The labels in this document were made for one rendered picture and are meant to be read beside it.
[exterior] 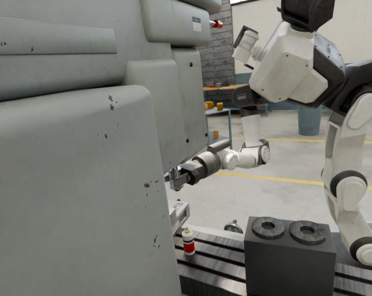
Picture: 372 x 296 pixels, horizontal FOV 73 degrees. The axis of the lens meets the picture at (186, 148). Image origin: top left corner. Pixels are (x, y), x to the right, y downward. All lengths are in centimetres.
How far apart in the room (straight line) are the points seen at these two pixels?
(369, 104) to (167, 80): 82
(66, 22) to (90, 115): 19
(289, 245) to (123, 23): 63
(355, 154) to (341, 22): 707
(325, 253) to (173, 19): 66
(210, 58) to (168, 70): 815
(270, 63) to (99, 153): 85
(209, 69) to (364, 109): 777
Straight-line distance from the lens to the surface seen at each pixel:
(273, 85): 107
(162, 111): 56
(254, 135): 119
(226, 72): 855
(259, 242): 74
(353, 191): 126
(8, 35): 37
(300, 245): 74
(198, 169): 86
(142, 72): 51
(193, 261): 97
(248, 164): 112
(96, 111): 27
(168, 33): 61
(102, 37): 46
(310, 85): 107
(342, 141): 119
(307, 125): 553
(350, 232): 143
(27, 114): 23
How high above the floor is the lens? 157
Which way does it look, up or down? 18 degrees down
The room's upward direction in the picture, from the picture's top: 7 degrees counter-clockwise
